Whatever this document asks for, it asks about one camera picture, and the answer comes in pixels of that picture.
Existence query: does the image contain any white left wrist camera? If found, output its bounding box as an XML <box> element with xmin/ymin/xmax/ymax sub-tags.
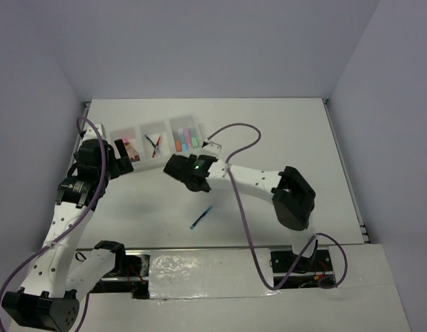
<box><xmin>80</xmin><ymin>123</ymin><xmax>106</xmax><ymax>140</ymax></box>

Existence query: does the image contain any pink highlighter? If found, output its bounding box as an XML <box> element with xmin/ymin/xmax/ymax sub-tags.
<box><xmin>183</xmin><ymin>128</ymin><xmax>193</xmax><ymax>149</ymax></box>

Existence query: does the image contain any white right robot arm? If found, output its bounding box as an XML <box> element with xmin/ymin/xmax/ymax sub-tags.
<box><xmin>164</xmin><ymin>154</ymin><xmax>317</xmax><ymax>270</ymax></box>

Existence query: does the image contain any dark blue pen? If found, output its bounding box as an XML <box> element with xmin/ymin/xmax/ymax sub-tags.
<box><xmin>144</xmin><ymin>134</ymin><xmax>154</xmax><ymax>147</ymax></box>

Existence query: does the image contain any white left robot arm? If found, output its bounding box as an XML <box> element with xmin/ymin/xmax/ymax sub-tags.
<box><xmin>1</xmin><ymin>138</ymin><xmax>133</xmax><ymax>331</ymax></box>

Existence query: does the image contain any red pen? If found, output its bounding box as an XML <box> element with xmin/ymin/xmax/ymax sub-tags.
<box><xmin>152</xmin><ymin>136</ymin><xmax>162</xmax><ymax>158</ymax></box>

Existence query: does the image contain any silver foil cover panel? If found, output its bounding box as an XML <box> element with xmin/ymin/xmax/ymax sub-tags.
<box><xmin>149</xmin><ymin>249</ymin><xmax>276</xmax><ymax>299</ymax></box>

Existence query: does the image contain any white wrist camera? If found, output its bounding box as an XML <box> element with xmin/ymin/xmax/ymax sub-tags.
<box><xmin>80</xmin><ymin>123</ymin><xmax>106</xmax><ymax>140</ymax></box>
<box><xmin>200</xmin><ymin>140</ymin><xmax>222</xmax><ymax>158</ymax></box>

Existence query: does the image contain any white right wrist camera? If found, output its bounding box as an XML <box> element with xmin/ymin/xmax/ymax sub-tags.
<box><xmin>200</xmin><ymin>140</ymin><xmax>222</xmax><ymax>158</ymax></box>

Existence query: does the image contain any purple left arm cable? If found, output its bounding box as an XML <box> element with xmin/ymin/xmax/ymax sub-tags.
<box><xmin>0</xmin><ymin>116</ymin><xmax>109</xmax><ymax>332</ymax></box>

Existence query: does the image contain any blue highlighter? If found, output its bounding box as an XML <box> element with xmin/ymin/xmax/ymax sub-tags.
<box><xmin>180</xmin><ymin>131</ymin><xmax>188</xmax><ymax>151</ymax></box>

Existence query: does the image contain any green highlighter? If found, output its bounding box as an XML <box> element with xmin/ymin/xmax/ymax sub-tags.
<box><xmin>189</xmin><ymin>129</ymin><xmax>200</xmax><ymax>149</ymax></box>

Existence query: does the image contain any pink-lidded small bottle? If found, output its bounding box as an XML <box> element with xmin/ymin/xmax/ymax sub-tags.
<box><xmin>122</xmin><ymin>138</ymin><xmax>140</xmax><ymax>163</ymax></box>

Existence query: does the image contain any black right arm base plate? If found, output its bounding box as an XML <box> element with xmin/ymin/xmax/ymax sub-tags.
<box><xmin>270</xmin><ymin>249</ymin><xmax>333</xmax><ymax>277</ymax></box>

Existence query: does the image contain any orange highlighter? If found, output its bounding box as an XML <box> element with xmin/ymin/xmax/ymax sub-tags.
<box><xmin>173</xmin><ymin>131</ymin><xmax>182</xmax><ymax>152</ymax></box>

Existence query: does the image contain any white three-compartment tray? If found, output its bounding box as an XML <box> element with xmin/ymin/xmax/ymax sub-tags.
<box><xmin>108</xmin><ymin>114</ymin><xmax>204</xmax><ymax>172</ymax></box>

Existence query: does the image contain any light blue pen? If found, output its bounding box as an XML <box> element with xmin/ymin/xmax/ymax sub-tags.
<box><xmin>189</xmin><ymin>205</ymin><xmax>213</xmax><ymax>230</ymax></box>

